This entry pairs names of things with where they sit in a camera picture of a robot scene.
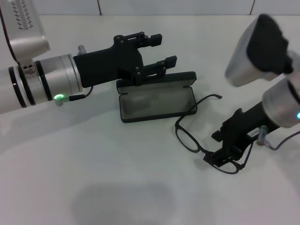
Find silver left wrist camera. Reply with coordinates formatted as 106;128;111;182
0;0;51;66

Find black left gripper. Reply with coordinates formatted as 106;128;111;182
73;31;178;89

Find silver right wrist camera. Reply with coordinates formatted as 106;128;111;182
224;13;295;88

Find black round glasses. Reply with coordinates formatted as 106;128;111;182
174;93;255;174

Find black glasses case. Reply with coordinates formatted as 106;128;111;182
116;71;197;124

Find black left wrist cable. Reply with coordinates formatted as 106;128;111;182
53;85;95;106

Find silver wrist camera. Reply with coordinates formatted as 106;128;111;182
0;0;51;66
224;13;295;88

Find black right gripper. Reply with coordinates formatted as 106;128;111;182
203;101;270;169

